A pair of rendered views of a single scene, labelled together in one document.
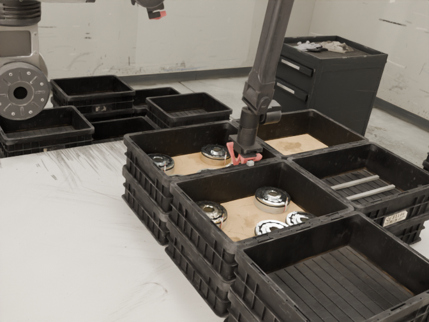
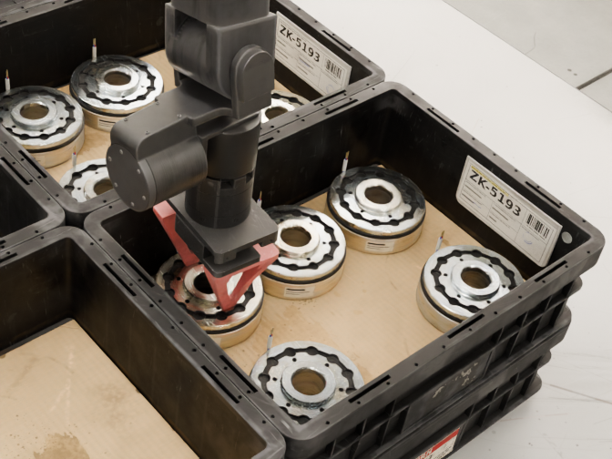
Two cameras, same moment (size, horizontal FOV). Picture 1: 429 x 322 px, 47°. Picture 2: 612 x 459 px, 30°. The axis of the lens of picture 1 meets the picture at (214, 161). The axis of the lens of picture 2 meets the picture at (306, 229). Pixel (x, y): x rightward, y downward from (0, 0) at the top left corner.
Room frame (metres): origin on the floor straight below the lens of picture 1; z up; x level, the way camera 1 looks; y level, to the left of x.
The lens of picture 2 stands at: (2.09, -0.16, 1.64)
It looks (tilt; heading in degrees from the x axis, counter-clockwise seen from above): 43 degrees down; 168
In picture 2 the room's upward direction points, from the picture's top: 10 degrees clockwise
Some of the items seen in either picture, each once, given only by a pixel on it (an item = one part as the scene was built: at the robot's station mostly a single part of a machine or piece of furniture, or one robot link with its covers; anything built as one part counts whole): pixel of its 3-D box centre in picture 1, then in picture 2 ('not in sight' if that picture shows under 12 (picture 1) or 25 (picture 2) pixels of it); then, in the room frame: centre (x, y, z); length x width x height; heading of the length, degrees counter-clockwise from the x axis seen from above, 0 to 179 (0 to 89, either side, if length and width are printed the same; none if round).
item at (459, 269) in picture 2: (158, 160); (474, 279); (1.35, 0.17, 0.86); 0.05 x 0.05 x 0.01
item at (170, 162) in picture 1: (158, 161); (474, 282); (1.35, 0.17, 0.86); 0.10 x 0.10 x 0.01
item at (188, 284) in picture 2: not in sight; (209, 283); (1.36, -0.09, 0.86); 0.05 x 0.05 x 0.01
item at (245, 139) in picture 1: (246, 135); (219, 189); (1.36, -0.09, 0.98); 0.10 x 0.07 x 0.07; 31
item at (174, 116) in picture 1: (185, 140); not in sight; (2.56, 0.18, 0.37); 0.40 x 0.30 x 0.45; 127
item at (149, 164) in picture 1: (202, 149); (351, 239); (1.35, 0.04, 0.92); 0.40 x 0.30 x 0.02; 127
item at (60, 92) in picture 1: (92, 121); not in sight; (2.64, 0.74, 0.37); 0.40 x 0.30 x 0.45; 127
